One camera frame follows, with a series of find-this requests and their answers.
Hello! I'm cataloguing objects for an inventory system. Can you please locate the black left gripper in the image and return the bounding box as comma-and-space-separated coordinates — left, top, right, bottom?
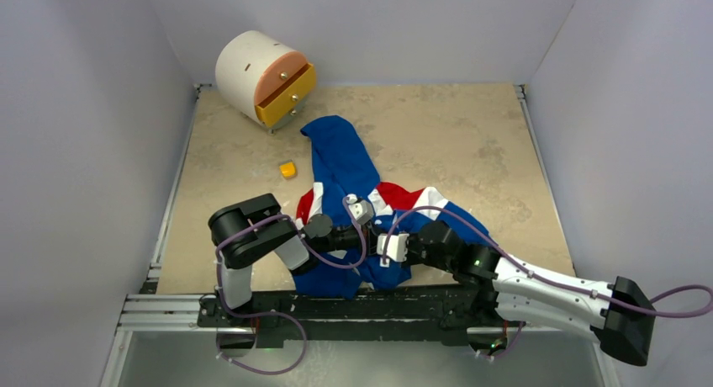
314, 220, 383, 261

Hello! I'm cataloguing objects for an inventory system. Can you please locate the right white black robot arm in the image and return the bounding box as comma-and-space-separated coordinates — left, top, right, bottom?
388, 220, 655, 367

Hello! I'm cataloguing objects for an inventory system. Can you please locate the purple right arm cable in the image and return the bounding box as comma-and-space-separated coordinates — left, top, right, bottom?
381, 205, 713, 363

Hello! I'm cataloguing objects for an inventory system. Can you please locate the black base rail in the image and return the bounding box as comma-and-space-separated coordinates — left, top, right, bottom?
198, 284, 518, 354

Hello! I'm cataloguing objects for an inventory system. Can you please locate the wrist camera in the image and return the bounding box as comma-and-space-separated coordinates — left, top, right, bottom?
344, 193, 375, 226
377, 233, 409, 268

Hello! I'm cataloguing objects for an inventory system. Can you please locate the round white drawer cabinet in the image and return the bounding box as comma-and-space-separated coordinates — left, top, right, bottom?
214, 30, 317, 132

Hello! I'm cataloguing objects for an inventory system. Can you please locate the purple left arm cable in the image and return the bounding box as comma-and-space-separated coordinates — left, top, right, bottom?
214, 194, 369, 375

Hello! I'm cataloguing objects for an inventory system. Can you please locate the blue white red jacket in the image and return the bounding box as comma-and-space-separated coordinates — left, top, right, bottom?
293, 115, 489, 299

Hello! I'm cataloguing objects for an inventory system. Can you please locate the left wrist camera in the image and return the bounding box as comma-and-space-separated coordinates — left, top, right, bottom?
344, 193, 375, 226

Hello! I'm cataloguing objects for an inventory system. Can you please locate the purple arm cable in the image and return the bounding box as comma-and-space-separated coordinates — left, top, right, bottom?
214, 194, 369, 375
381, 205, 713, 363

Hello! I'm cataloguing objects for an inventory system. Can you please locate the small yellow grey block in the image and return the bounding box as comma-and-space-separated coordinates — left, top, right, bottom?
278, 160, 298, 179

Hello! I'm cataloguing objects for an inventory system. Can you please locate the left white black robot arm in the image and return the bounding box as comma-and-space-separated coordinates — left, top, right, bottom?
208, 193, 378, 327

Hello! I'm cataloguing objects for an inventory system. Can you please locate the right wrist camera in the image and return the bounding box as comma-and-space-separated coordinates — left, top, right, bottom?
377, 233, 409, 268

